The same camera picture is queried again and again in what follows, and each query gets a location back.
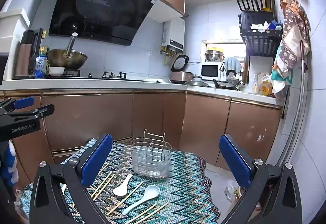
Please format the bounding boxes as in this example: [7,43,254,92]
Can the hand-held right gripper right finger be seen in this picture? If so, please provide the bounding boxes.
[219,134,302,224]

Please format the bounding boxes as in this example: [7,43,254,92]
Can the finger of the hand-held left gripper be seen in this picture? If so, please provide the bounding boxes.
[0,104,55,120]
[0,97,35,112]

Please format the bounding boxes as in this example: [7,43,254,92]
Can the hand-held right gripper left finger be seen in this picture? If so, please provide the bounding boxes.
[30,134,113,224]

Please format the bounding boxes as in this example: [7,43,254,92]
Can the small white ceramic spoon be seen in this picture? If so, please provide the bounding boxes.
[113,174,133,197]

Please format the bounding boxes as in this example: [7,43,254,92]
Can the clear plastic utensil holder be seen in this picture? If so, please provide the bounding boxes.
[131,128,172,180]

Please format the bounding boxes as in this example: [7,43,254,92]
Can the large white ceramic spoon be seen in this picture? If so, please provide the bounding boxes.
[122,185,161,216]

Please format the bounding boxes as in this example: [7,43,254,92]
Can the person's left hand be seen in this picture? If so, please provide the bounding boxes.
[0,140,19,189]

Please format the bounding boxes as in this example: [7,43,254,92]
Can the clear plastic bag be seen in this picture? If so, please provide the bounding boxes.
[224,179,241,200]

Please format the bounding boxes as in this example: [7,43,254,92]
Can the blue white salt bag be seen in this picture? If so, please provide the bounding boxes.
[34,56,49,79]

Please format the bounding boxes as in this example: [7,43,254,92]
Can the white bowl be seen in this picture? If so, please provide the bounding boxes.
[48,66,65,76]

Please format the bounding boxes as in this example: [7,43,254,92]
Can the brown electric kettle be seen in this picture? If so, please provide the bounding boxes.
[15,28,44,79]

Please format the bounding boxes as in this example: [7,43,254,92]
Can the steel wok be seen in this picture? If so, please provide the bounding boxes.
[46,32,88,70]

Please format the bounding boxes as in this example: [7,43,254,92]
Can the zigzag knitted table cloth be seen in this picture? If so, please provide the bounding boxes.
[19,137,221,224]

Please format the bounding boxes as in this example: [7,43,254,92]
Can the cooking oil bottle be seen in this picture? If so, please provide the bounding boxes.
[39,30,48,57]

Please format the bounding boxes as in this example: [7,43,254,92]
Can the black frying pan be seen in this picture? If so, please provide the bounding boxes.
[213,79,241,90]

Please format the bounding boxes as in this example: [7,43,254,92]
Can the white soap bottle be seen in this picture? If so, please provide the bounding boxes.
[252,73,260,94]

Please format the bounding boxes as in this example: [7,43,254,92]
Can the yellow bottle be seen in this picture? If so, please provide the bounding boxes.
[260,76,273,96]

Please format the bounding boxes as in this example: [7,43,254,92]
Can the glass pot lid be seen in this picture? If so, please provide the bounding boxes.
[183,76,211,87]

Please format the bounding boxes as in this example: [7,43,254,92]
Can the white microwave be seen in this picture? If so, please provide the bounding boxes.
[200,62,223,80]

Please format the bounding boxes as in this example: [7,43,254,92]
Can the blue towel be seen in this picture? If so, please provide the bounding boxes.
[220,56,242,74]

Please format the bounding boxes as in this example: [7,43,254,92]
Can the rice cooker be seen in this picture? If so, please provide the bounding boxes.
[169,54,194,84]

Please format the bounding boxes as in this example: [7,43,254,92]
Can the stacked steel bowls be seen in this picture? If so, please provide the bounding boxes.
[204,49,226,63]

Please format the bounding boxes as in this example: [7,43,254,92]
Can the black glass range hood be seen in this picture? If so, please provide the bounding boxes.
[48,0,157,46]

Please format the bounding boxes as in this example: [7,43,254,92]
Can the black storage rack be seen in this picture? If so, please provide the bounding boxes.
[233,0,283,55]

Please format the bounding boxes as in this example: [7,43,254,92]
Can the white rag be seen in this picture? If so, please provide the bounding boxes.
[250,21,270,33]

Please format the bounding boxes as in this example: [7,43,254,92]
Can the patterned apron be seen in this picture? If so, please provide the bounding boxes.
[271,0,311,87]

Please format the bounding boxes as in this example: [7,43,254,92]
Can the white water heater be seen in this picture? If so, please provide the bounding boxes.
[162,19,185,51]

